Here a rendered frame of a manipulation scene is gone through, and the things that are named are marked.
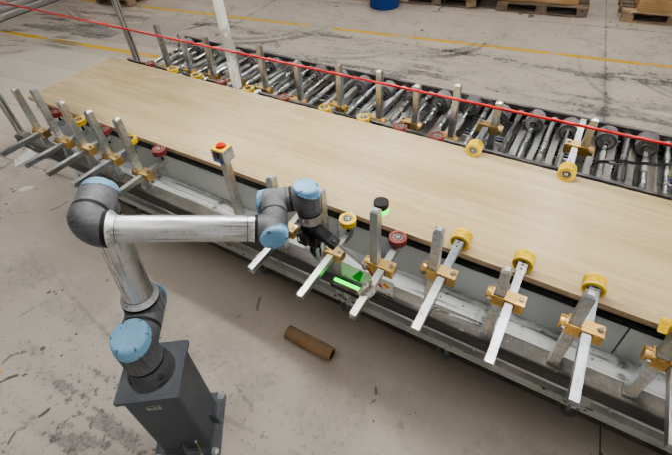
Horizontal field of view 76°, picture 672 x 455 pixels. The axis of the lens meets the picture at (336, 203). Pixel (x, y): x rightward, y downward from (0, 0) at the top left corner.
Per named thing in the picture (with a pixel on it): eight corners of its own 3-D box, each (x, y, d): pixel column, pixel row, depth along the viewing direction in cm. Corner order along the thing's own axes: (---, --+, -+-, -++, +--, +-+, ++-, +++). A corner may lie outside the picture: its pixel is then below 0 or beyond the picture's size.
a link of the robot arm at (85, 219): (48, 228, 121) (290, 228, 133) (63, 199, 130) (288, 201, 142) (60, 256, 128) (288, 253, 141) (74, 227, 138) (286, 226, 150)
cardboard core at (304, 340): (327, 357, 236) (283, 333, 248) (328, 364, 241) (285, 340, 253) (335, 345, 241) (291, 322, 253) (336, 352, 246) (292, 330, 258)
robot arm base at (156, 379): (171, 390, 173) (163, 378, 166) (123, 395, 172) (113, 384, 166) (179, 347, 187) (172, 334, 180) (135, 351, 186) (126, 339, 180)
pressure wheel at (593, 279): (576, 286, 160) (592, 300, 160) (594, 279, 154) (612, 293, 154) (578, 275, 164) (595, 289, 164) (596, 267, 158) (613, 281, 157)
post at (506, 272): (486, 348, 177) (511, 274, 144) (477, 344, 178) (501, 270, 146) (488, 341, 179) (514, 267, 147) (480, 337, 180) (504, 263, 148)
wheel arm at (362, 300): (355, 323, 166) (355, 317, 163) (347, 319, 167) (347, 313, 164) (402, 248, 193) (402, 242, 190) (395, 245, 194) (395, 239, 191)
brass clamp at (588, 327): (599, 348, 143) (604, 340, 139) (555, 330, 148) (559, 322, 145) (601, 333, 146) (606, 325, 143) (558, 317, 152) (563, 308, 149)
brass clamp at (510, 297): (520, 316, 153) (524, 308, 149) (482, 301, 158) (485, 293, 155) (524, 303, 157) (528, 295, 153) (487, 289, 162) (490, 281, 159)
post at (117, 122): (147, 191, 254) (115, 120, 221) (143, 189, 255) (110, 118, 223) (152, 187, 256) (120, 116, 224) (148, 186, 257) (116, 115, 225)
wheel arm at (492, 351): (492, 369, 138) (494, 364, 136) (481, 364, 140) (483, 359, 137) (528, 263, 169) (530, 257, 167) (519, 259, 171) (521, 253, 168)
